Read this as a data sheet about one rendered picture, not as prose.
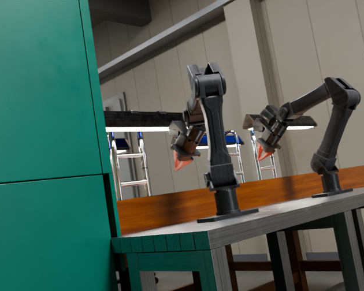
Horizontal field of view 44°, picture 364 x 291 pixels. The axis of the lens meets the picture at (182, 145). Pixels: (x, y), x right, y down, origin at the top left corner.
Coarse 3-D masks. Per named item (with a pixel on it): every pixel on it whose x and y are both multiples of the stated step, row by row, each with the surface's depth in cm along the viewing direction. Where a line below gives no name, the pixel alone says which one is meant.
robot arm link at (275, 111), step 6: (270, 108) 188; (276, 108) 190; (282, 108) 180; (264, 114) 189; (270, 114) 188; (276, 114) 185; (282, 114) 180; (264, 120) 190; (270, 120) 188; (282, 120) 181; (288, 120) 184
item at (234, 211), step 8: (216, 192) 127; (224, 192) 126; (232, 192) 127; (216, 200) 128; (224, 200) 126; (232, 200) 126; (224, 208) 126; (232, 208) 126; (256, 208) 132; (216, 216) 125; (224, 216) 122; (232, 216) 124
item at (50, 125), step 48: (0, 0) 110; (48, 0) 120; (0, 48) 108; (48, 48) 117; (0, 96) 106; (48, 96) 114; (96, 96) 124; (0, 144) 103; (48, 144) 112; (96, 144) 121
